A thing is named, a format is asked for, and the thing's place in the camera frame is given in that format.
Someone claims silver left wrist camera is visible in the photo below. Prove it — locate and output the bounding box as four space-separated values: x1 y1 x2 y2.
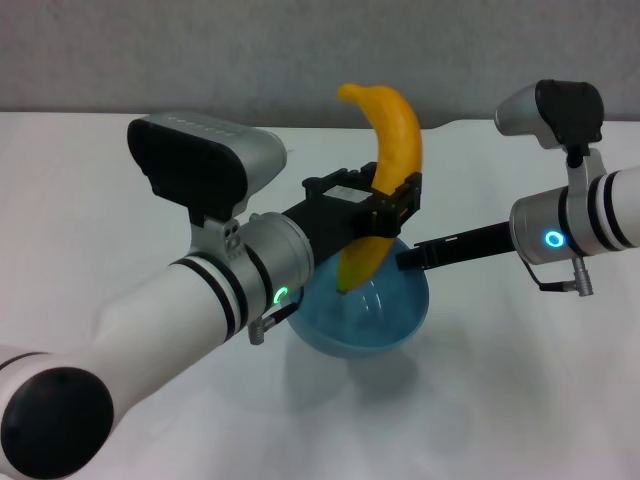
126 113 289 261

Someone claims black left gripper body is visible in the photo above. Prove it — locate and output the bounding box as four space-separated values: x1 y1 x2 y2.
282 180 381 266

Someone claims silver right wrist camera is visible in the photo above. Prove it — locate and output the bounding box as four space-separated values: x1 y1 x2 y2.
494 78 607 191

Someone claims blue plastic bowl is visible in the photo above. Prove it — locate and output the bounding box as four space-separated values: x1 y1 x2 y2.
284 237 431 359

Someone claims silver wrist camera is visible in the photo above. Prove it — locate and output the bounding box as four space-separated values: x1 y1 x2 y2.
126 113 289 261
494 78 607 191

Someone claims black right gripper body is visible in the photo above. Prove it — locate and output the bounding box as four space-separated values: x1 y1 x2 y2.
414 222 516 271

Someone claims wrist cable with plug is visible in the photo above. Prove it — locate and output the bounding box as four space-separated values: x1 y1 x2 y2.
248 289 306 346
524 257 591 300

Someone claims left wrist cable with plug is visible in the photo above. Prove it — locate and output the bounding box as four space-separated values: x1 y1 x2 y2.
248 289 306 346

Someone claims yellow banana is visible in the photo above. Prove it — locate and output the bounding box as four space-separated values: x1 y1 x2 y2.
335 83 424 296

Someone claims right wrist cable with plug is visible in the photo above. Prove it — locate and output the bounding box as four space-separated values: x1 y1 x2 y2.
524 257 591 300

